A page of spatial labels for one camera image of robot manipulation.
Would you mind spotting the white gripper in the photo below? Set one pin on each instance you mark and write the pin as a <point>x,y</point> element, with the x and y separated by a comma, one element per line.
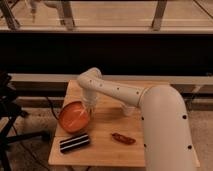
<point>88,103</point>

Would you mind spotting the orange ceramic bowl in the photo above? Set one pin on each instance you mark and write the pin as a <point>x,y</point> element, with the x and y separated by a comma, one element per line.
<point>70,119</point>

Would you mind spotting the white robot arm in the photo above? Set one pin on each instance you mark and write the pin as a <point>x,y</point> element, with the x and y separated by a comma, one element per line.
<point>166,130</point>

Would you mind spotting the black white striped block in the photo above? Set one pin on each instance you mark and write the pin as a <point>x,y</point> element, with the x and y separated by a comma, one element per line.
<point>73,143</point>

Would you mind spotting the wooden table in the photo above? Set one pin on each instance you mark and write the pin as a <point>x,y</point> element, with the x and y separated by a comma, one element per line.
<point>104,150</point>

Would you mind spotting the black tripod stand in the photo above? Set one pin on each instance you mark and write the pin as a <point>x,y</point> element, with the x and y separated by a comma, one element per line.
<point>12,111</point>

